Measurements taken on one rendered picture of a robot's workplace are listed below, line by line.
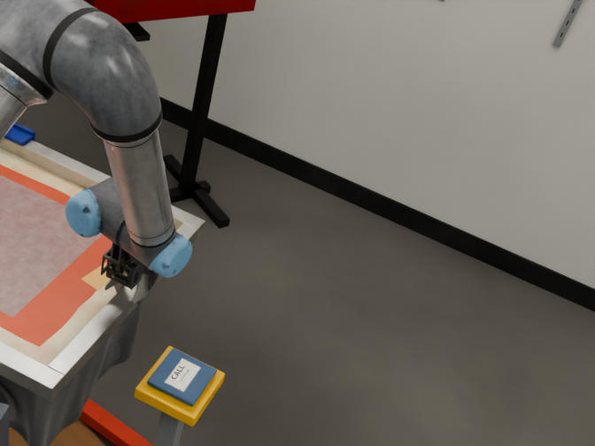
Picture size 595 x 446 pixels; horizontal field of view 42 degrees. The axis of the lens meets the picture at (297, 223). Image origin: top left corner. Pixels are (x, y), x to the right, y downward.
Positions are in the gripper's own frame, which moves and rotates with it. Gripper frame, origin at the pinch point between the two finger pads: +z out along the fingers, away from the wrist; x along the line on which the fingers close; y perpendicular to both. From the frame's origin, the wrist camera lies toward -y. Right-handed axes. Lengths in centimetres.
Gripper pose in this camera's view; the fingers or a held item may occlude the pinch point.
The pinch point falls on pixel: (131, 292)
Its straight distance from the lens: 164.7
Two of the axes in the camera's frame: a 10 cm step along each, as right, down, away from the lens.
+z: -2.4, 7.5, 6.1
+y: -3.7, 5.1, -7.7
